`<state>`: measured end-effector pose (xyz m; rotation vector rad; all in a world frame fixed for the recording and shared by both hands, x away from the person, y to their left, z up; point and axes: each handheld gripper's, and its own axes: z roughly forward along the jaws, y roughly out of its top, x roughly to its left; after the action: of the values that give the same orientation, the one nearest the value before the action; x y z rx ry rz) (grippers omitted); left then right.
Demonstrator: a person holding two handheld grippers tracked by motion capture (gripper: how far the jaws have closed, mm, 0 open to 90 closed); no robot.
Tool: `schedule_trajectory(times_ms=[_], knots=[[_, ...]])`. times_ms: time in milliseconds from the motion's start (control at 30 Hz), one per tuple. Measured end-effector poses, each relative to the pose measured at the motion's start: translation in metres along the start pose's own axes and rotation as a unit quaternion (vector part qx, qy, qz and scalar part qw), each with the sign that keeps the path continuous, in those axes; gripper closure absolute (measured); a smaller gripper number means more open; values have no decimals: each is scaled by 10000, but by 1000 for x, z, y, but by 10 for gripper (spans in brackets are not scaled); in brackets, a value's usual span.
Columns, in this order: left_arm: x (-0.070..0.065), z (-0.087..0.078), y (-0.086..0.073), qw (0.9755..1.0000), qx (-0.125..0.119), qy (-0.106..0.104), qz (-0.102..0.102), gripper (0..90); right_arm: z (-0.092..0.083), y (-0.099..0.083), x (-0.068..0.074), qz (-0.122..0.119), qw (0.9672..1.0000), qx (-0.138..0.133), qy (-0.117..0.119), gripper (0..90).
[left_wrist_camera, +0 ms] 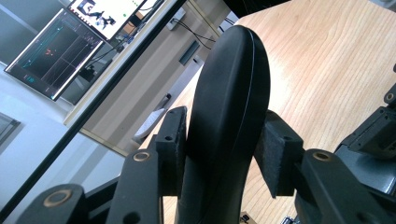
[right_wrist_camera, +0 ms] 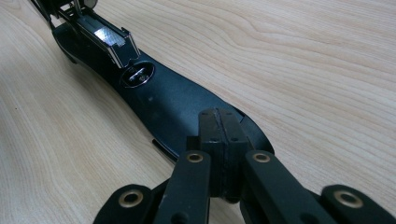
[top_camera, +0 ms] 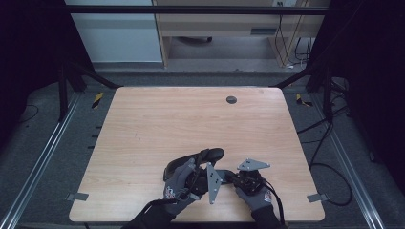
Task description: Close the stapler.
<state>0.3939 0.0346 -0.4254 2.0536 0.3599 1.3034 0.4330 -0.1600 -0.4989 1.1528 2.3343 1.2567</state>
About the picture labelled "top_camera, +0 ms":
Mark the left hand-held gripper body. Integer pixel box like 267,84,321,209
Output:
185,161,224,205

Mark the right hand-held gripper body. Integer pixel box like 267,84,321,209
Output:
235,157,272,196

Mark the person's right hand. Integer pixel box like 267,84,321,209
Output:
235,187,272,213

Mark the person's left hand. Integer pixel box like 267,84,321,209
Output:
162,157,201,216

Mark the yellow black striped tape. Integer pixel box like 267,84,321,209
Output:
295,93,313,108
91,92,105,110

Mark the black metal stand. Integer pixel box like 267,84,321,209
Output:
273,59,336,122
56,59,122,122

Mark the light wooden desk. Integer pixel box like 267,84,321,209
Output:
152,0,330,69

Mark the white cabinet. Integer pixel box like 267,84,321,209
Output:
64,0,164,64

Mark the black horizontal crossbar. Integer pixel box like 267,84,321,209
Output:
65,4,332,16

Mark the black curtain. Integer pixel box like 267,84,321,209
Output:
0,0,96,152
306,0,405,187

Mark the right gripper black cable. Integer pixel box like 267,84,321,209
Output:
262,179,287,228

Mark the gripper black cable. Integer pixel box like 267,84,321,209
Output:
137,190,192,223
262,179,287,228

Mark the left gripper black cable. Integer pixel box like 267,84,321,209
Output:
137,190,192,223

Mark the grey flat table bracket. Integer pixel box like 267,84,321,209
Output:
307,193,330,203
65,192,90,202

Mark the aluminium floor rail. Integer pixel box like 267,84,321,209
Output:
309,94,387,229
0,92,82,229

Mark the black looped floor cable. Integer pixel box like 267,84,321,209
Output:
309,162,354,207

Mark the black cable bundle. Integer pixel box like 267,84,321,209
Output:
293,36,315,64

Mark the black hanging cable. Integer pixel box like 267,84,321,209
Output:
274,1,289,66

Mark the yellow hanging cable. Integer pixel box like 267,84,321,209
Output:
285,0,311,66

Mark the thin black floor cable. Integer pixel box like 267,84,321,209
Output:
19,103,40,124

